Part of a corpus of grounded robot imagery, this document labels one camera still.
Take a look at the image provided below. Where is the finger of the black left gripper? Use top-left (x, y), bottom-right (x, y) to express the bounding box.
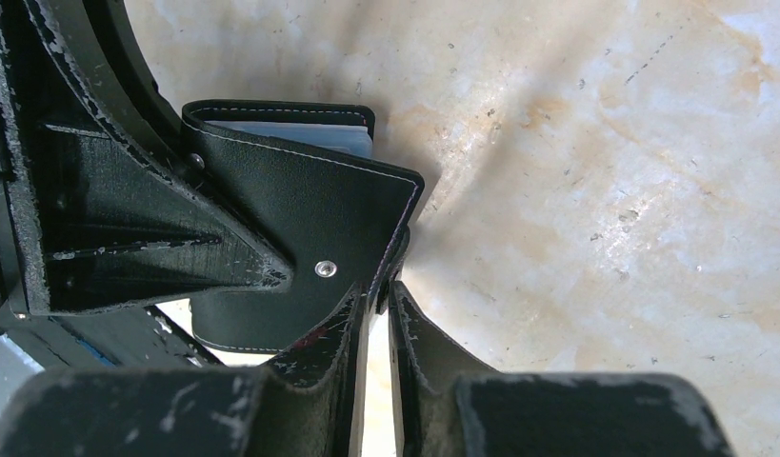
top-left (0, 1), bottom-right (290, 316)
top-left (25, 1), bottom-right (201, 184)

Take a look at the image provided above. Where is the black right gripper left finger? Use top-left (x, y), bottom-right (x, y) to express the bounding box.
top-left (0, 284), bottom-right (368, 456)

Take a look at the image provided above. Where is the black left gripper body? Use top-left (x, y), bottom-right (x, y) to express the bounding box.
top-left (0, 306), bottom-right (222, 369)

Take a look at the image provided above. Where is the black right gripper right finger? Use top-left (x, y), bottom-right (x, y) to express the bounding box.
top-left (388, 281), bottom-right (733, 456)

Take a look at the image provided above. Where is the black leather card holder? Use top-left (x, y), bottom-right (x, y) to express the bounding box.
top-left (181, 99), bottom-right (425, 353)

